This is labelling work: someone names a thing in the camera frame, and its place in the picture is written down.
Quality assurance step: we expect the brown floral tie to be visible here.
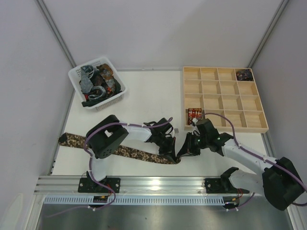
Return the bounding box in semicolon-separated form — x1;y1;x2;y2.
58;133;171;165

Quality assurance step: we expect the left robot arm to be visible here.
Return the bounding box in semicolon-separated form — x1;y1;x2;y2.
83;115;180;183

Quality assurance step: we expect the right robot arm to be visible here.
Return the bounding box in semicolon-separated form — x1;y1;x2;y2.
177;131;307;210

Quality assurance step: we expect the rolled red patterned tie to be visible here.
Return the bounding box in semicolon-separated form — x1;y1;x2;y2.
187;108;203;125

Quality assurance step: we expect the wooden compartment tray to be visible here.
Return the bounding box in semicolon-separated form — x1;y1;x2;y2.
183;67;269;133

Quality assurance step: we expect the rolled dark floral tie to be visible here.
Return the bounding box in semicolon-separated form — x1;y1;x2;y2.
236;69;254;81

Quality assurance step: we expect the dark green tie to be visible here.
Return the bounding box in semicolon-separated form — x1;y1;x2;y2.
82;81;122;107

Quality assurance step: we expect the brown orange patterned tie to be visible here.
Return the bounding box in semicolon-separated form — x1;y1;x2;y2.
96;64;116;91

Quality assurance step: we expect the grey patterned tie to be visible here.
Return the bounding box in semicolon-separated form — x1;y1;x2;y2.
80;65;106;101

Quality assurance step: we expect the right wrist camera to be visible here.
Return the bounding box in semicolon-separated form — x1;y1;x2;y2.
192;118;219;139

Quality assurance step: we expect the white slotted cable duct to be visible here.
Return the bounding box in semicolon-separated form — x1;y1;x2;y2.
44;195;238;206

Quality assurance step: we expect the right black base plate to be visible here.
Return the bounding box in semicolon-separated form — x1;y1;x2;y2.
204;177;240;194

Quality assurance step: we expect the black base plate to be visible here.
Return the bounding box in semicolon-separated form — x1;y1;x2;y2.
78;177;120;193
204;177;240;194

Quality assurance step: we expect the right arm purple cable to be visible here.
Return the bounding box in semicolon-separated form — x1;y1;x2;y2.
191;112;307;209

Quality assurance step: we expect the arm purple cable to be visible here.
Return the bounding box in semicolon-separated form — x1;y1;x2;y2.
44;116;174;218
191;112;307;209

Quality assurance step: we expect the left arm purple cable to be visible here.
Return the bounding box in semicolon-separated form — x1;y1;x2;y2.
44;116;174;218

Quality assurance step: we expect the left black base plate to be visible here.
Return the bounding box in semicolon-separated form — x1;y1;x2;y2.
78;177;120;193

